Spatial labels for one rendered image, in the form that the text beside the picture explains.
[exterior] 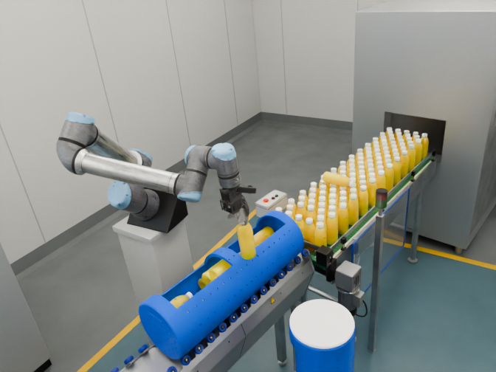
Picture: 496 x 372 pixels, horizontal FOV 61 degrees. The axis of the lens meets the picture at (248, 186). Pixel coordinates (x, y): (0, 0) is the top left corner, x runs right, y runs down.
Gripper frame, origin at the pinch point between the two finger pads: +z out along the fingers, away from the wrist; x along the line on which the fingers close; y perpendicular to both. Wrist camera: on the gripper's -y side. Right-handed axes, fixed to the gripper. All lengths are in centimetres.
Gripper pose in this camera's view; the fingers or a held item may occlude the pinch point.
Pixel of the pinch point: (242, 220)
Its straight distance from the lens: 186.9
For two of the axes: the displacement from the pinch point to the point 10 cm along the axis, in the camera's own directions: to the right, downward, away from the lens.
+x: 7.3, 2.4, -6.4
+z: 1.7, 8.4, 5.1
